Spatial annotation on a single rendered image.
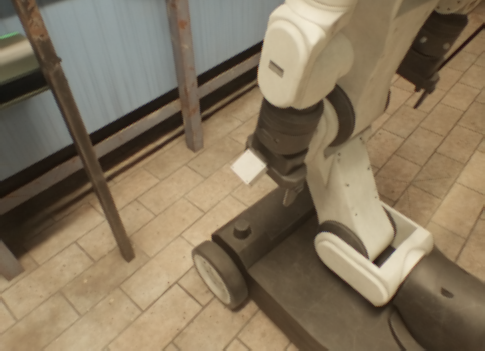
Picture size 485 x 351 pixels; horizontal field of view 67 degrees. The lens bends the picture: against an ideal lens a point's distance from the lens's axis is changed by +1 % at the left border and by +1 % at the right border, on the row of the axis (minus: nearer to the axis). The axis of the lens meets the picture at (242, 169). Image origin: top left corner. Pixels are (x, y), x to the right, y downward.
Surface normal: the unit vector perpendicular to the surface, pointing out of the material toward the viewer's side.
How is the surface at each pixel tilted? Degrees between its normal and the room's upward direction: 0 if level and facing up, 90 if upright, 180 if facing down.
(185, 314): 0
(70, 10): 90
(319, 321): 0
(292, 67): 90
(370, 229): 46
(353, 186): 60
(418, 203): 0
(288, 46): 90
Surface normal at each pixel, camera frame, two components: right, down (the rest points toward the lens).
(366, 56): -0.74, 0.47
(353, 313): 0.00, -0.71
